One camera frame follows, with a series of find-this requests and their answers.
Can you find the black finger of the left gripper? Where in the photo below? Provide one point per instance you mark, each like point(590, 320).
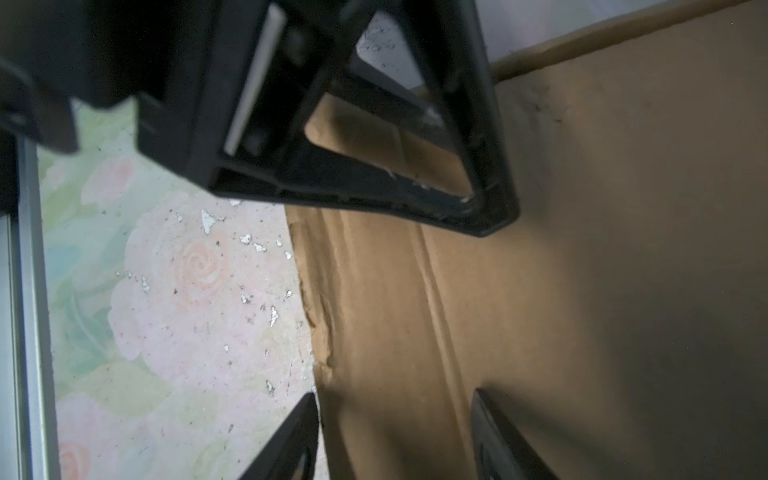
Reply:
point(437, 158)

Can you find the brown cardboard box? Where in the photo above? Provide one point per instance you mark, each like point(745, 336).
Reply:
point(620, 323)

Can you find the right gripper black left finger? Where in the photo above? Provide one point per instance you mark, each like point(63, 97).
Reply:
point(291, 452)

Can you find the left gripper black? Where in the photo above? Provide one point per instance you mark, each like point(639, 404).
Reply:
point(120, 60)

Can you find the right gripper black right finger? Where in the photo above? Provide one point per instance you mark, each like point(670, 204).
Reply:
point(500, 451)

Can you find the aluminium mounting rail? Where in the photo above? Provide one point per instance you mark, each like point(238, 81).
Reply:
point(29, 443)

